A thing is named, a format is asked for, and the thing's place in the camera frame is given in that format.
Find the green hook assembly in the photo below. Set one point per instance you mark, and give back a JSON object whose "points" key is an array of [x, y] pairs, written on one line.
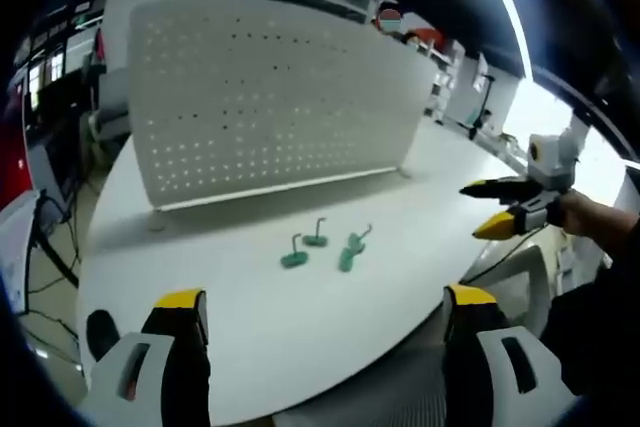
{"points": [[295, 258], [316, 239], [346, 258], [357, 242]]}

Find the person's right hand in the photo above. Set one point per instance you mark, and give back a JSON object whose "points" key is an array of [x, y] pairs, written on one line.
{"points": [[587, 214]]}

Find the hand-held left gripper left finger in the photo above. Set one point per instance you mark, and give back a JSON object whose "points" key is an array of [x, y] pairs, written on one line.
{"points": [[150, 377]]}

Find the red panel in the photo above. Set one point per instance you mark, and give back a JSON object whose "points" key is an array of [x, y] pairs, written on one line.
{"points": [[12, 162]]}

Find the black round object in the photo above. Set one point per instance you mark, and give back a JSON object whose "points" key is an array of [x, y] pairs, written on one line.
{"points": [[102, 334]]}

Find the white chair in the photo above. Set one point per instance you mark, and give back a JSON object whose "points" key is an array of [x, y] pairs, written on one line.
{"points": [[515, 277]]}

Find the ceiling light strip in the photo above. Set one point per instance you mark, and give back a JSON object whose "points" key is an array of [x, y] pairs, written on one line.
{"points": [[505, 2]]}

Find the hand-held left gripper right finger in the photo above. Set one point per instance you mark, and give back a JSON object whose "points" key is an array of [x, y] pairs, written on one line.
{"points": [[500, 377]]}

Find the person's dark clothing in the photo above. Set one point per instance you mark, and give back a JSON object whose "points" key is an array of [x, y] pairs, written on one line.
{"points": [[600, 337]]}

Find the white perforated mounting plate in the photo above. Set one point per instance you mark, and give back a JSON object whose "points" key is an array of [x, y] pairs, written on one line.
{"points": [[270, 107]]}

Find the kick scooter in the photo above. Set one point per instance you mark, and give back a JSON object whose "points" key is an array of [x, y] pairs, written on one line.
{"points": [[481, 107]]}

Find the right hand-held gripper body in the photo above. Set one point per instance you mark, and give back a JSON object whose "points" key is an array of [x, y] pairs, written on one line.
{"points": [[550, 159]]}

